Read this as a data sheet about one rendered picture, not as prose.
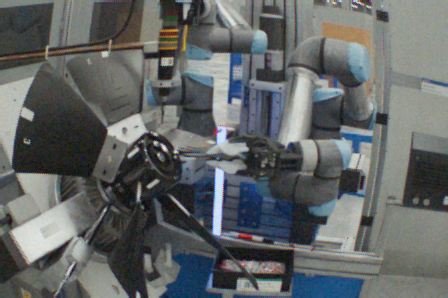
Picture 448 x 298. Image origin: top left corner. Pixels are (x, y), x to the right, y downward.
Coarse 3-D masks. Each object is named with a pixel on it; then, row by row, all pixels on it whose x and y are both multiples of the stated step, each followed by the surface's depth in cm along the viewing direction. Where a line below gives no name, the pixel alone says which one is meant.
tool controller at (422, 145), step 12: (420, 132) 127; (420, 144) 121; (432, 144) 121; (444, 144) 121; (420, 156) 119; (432, 156) 118; (444, 156) 116; (408, 168) 127; (420, 168) 121; (432, 168) 119; (444, 168) 117; (408, 180) 125; (420, 180) 123; (432, 180) 121; (444, 180) 119; (408, 192) 126; (420, 192) 124; (432, 192) 123; (444, 192) 121; (408, 204) 128; (420, 204) 126; (432, 204) 124; (444, 204) 122
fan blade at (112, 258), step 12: (132, 216) 88; (132, 228) 86; (120, 240) 80; (132, 240) 85; (120, 252) 79; (132, 252) 84; (120, 264) 77; (132, 264) 82; (120, 276) 76; (132, 276) 81; (144, 276) 91; (132, 288) 79; (144, 288) 88
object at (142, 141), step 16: (144, 144) 100; (160, 144) 105; (128, 160) 101; (144, 160) 99; (160, 160) 103; (176, 160) 107; (128, 176) 101; (144, 176) 99; (160, 176) 99; (176, 176) 104; (112, 192) 102; (128, 192) 104; (144, 192) 102; (160, 192) 103; (128, 208) 103; (144, 208) 108
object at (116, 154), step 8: (112, 136) 99; (104, 144) 98; (112, 144) 99; (120, 144) 101; (104, 152) 98; (112, 152) 100; (120, 152) 101; (104, 160) 99; (120, 160) 102; (96, 168) 98; (104, 168) 99; (112, 168) 101; (96, 176) 98; (104, 176) 100; (112, 176) 101
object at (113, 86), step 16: (80, 64) 114; (96, 64) 116; (112, 64) 117; (128, 64) 118; (144, 64) 120; (80, 80) 113; (96, 80) 113; (112, 80) 114; (128, 80) 115; (96, 96) 112; (112, 96) 112; (128, 96) 112; (96, 112) 110; (112, 112) 110; (128, 112) 110
